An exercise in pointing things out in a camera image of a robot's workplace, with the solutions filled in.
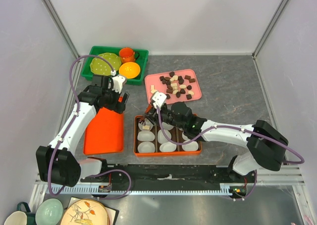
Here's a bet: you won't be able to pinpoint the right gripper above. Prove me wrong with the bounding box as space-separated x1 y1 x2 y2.
143 103 185 131

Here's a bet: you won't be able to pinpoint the metal tongs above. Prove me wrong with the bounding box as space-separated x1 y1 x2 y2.
138 112 157 131

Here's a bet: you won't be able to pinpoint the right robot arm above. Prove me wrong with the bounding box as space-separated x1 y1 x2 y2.
144 102 288 182

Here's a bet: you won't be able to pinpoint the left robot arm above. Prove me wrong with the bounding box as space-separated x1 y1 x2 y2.
36 75 129 187

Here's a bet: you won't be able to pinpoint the orange chocolate box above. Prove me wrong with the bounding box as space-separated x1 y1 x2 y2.
134 115 202 157

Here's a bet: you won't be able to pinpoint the white paper cup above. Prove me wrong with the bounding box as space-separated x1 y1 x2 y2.
162 122 174 131
181 141 199 152
159 142 177 153
137 141 156 153
158 129 171 144
138 118 154 131
137 131 155 142
182 132 190 141

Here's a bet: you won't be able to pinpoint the orange bowl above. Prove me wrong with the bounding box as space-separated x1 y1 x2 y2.
119 62 141 79

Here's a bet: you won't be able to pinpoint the pink tray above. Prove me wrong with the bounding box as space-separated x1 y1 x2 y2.
145 69 202 104

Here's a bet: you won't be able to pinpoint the green plastic bin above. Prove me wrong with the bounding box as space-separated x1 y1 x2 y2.
81 46 149 85

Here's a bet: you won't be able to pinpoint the green dotted plate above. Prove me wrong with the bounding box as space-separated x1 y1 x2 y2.
90 53 122 76

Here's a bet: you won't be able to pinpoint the orange mug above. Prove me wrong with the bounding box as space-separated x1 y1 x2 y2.
119 47 140 63

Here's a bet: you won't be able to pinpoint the orange box lid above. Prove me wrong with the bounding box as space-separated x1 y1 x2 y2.
83 108 124 155

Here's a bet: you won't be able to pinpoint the painted bird plate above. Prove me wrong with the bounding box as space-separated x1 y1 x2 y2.
60 199 110 225

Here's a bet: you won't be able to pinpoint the celadon bowl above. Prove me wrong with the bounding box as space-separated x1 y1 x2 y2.
35 198 64 225

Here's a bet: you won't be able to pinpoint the white green mug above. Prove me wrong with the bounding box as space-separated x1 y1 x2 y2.
4 202 36 225

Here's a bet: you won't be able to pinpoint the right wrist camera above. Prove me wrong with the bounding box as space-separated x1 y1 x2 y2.
150 91 167 109

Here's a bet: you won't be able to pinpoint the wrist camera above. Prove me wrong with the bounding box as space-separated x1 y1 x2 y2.
150 91 167 109
108 74 127 93

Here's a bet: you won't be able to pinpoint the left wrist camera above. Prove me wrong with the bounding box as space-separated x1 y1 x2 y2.
108 74 127 93

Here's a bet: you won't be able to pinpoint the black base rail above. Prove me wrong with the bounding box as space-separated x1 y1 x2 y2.
69 162 258 193

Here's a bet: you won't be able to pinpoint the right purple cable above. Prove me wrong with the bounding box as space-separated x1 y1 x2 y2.
157 106 305 165

